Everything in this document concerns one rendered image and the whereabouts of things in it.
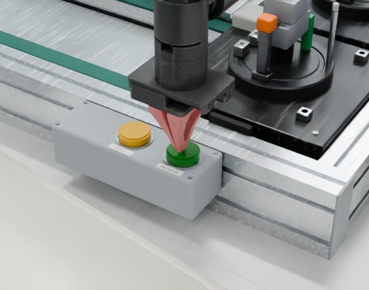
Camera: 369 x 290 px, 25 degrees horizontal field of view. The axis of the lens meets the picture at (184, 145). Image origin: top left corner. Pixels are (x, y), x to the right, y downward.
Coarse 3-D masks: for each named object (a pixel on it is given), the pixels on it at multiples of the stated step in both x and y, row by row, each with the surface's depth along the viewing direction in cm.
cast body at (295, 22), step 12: (264, 0) 105; (276, 0) 104; (288, 0) 104; (300, 0) 104; (264, 12) 106; (276, 12) 105; (288, 12) 104; (300, 12) 105; (288, 24) 105; (300, 24) 107; (276, 36) 105; (288, 36) 105; (300, 36) 108
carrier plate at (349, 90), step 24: (216, 48) 117; (336, 48) 117; (360, 48) 117; (336, 72) 112; (360, 72) 112; (240, 96) 107; (336, 96) 107; (360, 96) 107; (240, 120) 104; (264, 120) 103; (288, 120) 103; (312, 120) 103; (336, 120) 103; (288, 144) 101; (312, 144) 99
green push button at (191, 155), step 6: (192, 144) 99; (168, 150) 98; (174, 150) 98; (186, 150) 98; (192, 150) 98; (198, 150) 98; (168, 156) 97; (174, 156) 97; (180, 156) 97; (186, 156) 97; (192, 156) 97; (198, 156) 98; (174, 162) 97; (180, 162) 97; (186, 162) 97; (192, 162) 97
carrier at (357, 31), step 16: (320, 0) 126; (336, 0) 124; (352, 0) 124; (368, 0) 124; (320, 16) 124; (352, 16) 123; (368, 16) 123; (320, 32) 122; (336, 32) 121; (352, 32) 121; (368, 32) 121; (368, 48) 118
